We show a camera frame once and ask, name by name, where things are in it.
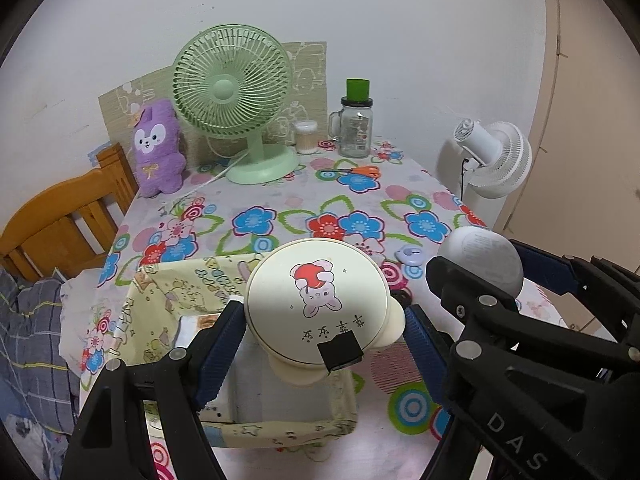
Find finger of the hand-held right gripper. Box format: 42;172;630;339
425;255;627;357
511;239;640;357

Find cream bear-shaped compact case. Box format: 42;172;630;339
244;238;407;387

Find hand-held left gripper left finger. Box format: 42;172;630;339
60;300;246;480

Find white bed cloth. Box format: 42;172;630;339
59;267;108;376

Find floral tablecloth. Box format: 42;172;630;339
77;140;591;480

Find purple plush toy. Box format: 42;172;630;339
131;99;188;198

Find glass mug jar green lid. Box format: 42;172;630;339
327;78;375;158

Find beige patterned wall sheet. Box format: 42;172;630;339
97;40;328;171

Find plaid blue-grey blanket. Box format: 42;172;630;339
0;267;83;436

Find white power strip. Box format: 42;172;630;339
175;314;237;422

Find yellow fabric storage box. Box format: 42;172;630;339
120;252;358;448

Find lilac round clip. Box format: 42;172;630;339
393;246;427;266

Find orange-handled scissors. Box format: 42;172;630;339
320;165;381;179

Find green desk fan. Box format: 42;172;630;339
172;23;300;186

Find blue patterned paper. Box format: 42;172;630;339
87;142;123;167

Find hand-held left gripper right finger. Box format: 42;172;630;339
404;305;482;480

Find white fan cable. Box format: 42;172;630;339
187;152;251;197

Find white patterned cloth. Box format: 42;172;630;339
0;412;61;480

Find wooden bed headboard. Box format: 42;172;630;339
0;142;140;281

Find beige wardrobe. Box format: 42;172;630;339
500;0;640;336

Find cotton swab container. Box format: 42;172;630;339
293;120;318;155

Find white circulation fan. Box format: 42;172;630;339
453;119;532;200

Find white round gadget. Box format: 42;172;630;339
437;226;525;306

